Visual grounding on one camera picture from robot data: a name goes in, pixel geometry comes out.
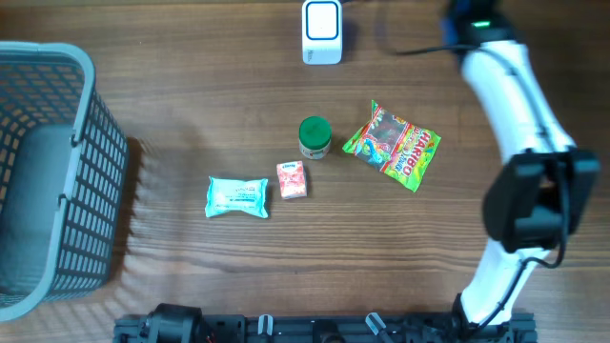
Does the small red tissue pack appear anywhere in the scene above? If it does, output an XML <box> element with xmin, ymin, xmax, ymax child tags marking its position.
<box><xmin>276</xmin><ymin>161</ymin><xmax>307</xmax><ymax>199</ymax></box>

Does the green lid jar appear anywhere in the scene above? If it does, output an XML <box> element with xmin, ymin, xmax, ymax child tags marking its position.
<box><xmin>298</xmin><ymin>116</ymin><xmax>332</xmax><ymax>159</ymax></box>

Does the teal wet wipes pack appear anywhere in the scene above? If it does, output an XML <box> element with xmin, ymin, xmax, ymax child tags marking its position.
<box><xmin>205</xmin><ymin>176</ymin><xmax>269</xmax><ymax>218</ymax></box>

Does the Haribo gummy candy bag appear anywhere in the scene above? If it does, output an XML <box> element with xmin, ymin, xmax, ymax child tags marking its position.
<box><xmin>342</xmin><ymin>100</ymin><xmax>441</xmax><ymax>192</ymax></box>

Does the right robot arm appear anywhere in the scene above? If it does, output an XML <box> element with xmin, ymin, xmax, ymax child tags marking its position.
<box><xmin>442</xmin><ymin>1</ymin><xmax>600</xmax><ymax>341</ymax></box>

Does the white barcode scanner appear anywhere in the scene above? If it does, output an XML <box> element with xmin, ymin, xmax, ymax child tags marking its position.
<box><xmin>301</xmin><ymin>0</ymin><xmax>343</xmax><ymax>65</ymax></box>

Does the grey plastic basket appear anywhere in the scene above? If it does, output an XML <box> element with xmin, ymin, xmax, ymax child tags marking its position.
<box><xmin>1</xmin><ymin>41</ymin><xmax>129</xmax><ymax>322</ymax></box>

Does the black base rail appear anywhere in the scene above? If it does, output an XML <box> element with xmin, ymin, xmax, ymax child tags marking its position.
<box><xmin>112</xmin><ymin>302</ymin><xmax>539</xmax><ymax>343</ymax></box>

